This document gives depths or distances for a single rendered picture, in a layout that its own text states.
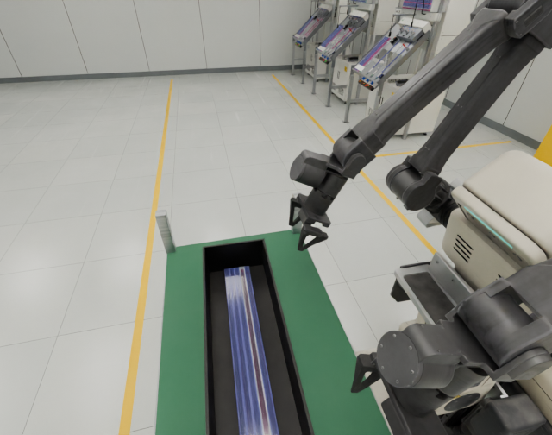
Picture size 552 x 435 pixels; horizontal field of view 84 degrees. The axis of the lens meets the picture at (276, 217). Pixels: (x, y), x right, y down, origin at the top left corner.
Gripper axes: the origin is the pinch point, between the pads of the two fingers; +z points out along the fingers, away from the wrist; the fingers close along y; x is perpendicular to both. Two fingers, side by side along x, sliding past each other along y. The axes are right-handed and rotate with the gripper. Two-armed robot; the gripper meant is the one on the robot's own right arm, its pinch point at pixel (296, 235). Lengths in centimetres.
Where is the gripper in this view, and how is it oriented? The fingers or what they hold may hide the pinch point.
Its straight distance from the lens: 78.8
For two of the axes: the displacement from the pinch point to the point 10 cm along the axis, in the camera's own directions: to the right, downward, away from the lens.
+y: 1.9, 6.1, -7.7
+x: 8.8, 2.5, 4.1
